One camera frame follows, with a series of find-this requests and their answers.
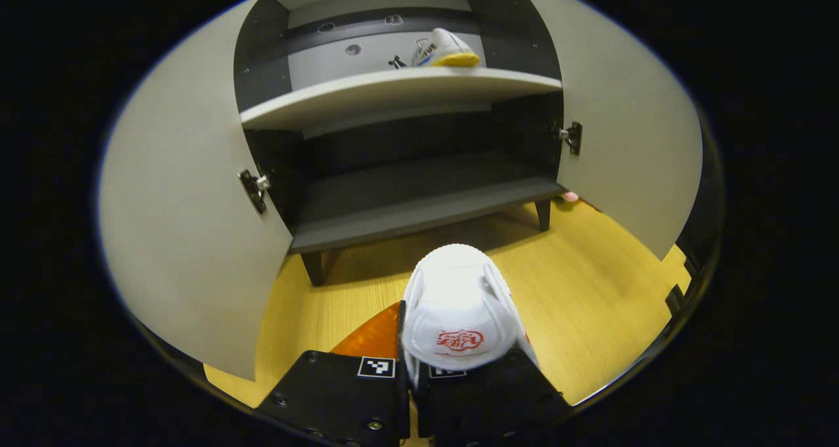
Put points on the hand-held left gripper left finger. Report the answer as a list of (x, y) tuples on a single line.
[(328, 401)]

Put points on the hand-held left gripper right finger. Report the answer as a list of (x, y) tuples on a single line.
[(498, 401)]

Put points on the white shoe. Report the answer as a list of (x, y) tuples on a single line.
[(446, 48), (459, 303)]

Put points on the grey cabinet door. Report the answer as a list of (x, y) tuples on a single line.
[(183, 237), (629, 139)]

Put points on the grey shoe cabinet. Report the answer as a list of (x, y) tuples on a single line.
[(406, 191)]

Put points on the white cabinet shelf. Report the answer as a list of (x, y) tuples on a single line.
[(393, 93)]

